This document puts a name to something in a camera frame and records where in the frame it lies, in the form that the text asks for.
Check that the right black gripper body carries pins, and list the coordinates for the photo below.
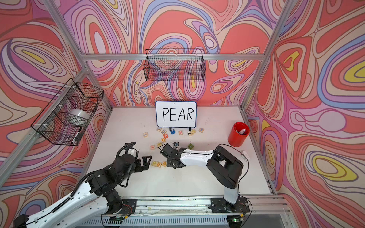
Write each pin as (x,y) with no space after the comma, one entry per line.
(169,163)

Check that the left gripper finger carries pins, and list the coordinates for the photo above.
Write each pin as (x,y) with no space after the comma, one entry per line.
(146,160)
(138,167)

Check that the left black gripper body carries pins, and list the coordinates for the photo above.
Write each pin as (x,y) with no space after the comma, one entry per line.
(125,177)

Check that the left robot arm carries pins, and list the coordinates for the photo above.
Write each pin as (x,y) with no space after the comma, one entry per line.
(95,194)

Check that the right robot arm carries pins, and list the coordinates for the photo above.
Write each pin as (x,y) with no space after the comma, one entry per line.
(224,166)

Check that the whiteboard with PEAR text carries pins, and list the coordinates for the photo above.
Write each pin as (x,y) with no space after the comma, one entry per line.
(176,114)

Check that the green block number 2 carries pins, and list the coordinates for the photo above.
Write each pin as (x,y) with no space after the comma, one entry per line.
(190,146)

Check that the white tape roll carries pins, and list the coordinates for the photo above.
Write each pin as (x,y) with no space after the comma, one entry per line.
(77,117)

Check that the red cup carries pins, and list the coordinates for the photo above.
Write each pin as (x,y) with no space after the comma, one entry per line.
(235,139)

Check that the white eraser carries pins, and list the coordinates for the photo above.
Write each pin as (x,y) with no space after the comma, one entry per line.
(246,155)

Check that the marker in red cup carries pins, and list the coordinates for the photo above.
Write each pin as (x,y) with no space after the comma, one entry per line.
(242,132)

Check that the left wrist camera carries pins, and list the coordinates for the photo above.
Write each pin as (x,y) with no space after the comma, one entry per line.
(131,151)

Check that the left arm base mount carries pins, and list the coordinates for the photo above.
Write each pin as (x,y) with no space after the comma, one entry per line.
(122,206)

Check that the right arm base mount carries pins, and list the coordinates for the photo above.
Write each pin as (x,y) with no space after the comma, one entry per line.
(220,205)

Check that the left black wire basket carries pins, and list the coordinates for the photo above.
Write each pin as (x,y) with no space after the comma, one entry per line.
(53,125)

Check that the black wire basket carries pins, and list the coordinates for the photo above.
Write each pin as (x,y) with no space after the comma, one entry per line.
(174,64)
(53,125)

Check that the back black wire basket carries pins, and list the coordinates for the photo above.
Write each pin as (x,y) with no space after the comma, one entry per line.
(174,64)

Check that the aluminium front rail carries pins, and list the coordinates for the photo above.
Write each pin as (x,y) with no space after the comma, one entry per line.
(200,206)

